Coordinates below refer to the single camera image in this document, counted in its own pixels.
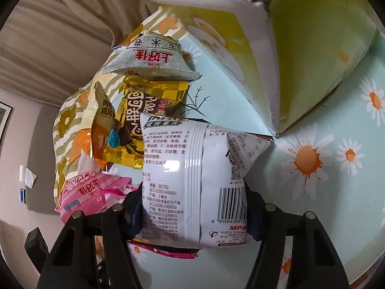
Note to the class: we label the yellow-green cardboard box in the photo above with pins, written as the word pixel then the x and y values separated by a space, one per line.
pixel 315 51

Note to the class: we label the white paper sheet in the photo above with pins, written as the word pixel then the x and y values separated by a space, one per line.
pixel 28 177

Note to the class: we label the pink striped snack packet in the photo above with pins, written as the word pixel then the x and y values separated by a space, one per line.
pixel 87 195

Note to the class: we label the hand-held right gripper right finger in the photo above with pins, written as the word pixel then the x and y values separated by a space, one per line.
pixel 252 225

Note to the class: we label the small blue wall item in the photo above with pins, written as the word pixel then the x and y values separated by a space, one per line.
pixel 22 195

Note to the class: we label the grey speckled snack packet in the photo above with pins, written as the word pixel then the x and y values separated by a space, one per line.
pixel 153 60

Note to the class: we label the beige curtain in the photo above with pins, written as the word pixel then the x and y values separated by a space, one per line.
pixel 60 36

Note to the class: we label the white snack packet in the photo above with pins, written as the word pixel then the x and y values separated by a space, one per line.
pixel 186 186

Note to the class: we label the light blue daisy cloth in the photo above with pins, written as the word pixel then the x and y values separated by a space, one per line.
pixel 315 171

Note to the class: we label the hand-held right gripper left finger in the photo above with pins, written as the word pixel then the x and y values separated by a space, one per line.
pixel 136 218

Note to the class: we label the gold brown snack packet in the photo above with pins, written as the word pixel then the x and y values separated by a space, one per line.
pixel 132 120

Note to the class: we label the framed wall picture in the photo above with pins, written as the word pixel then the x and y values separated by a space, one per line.
pixel 6 113

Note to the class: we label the black box-shaped object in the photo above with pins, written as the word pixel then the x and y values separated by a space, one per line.
pixel 36 245

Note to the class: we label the red pink snack packet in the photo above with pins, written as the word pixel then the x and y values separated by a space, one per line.
pixel 168 251

